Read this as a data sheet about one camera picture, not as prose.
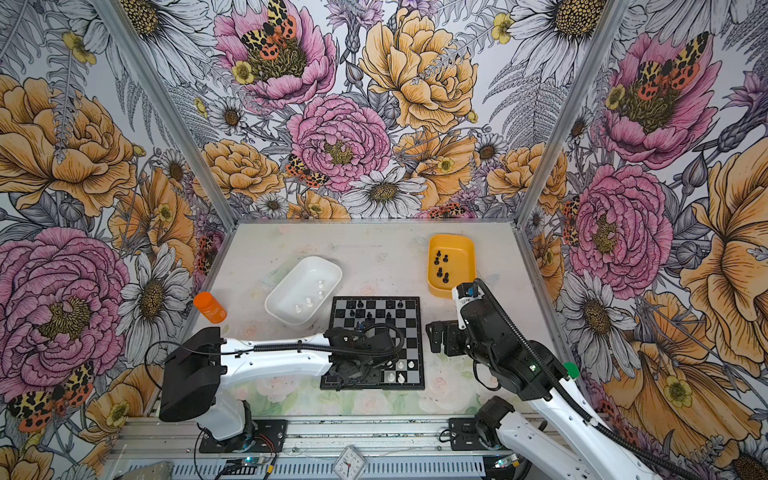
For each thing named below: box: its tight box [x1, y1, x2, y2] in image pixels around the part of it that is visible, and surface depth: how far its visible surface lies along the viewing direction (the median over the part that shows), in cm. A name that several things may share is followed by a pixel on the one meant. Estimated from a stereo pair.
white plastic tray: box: [265, 256, 343, 326], surface depth 103 cm
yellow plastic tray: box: [427, 234, 477, 299], surface depth 111 cm
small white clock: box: [333, 444, 367, 480], surface depth 70 cm
